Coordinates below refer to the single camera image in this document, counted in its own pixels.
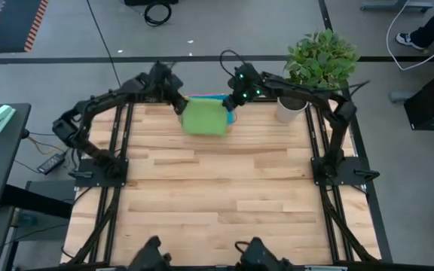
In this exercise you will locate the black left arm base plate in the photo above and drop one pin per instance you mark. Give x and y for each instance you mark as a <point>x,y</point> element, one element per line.
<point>89,173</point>

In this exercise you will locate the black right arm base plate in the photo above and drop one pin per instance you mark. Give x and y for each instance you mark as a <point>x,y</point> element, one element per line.
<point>352,171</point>

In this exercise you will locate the pink microfiber towel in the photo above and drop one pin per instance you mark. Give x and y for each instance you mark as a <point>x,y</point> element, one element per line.
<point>202,95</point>

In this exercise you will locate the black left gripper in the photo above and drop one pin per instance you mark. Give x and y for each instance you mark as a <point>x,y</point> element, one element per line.
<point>168,84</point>

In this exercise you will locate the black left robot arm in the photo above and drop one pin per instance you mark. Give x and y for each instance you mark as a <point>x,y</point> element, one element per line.
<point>89,109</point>

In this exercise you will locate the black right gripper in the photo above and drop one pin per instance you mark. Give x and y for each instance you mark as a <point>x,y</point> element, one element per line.
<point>245,84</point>

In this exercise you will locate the green microfiber towel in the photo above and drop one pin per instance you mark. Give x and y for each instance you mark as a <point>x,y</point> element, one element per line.
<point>205,116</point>

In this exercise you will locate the green potted plant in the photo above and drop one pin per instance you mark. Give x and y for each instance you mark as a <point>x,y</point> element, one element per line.
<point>320,60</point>

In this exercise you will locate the black cabinet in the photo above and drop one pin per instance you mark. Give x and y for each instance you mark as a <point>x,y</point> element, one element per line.
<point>433,105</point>

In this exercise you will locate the grey table foot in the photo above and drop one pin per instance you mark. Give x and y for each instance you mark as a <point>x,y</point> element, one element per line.
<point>399,96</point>

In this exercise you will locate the black equipment box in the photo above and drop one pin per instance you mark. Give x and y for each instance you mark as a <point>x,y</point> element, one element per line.
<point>151,2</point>

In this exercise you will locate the black power adapter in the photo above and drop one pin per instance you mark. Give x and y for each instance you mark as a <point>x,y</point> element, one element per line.
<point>51,163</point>

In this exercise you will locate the blue microfiber towel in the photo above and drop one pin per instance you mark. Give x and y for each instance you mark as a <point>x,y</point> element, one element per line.
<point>231,113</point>

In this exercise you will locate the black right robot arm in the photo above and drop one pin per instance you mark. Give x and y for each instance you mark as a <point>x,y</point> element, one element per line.
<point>315,96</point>

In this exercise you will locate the person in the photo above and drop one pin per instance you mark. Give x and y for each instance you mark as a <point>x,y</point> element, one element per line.
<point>428,30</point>

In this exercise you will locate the black orange-striped floor mat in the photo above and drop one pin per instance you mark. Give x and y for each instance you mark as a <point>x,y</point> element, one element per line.
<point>13,24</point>

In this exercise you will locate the white plant pot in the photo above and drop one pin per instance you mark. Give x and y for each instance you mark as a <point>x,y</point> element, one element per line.
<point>290,109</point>

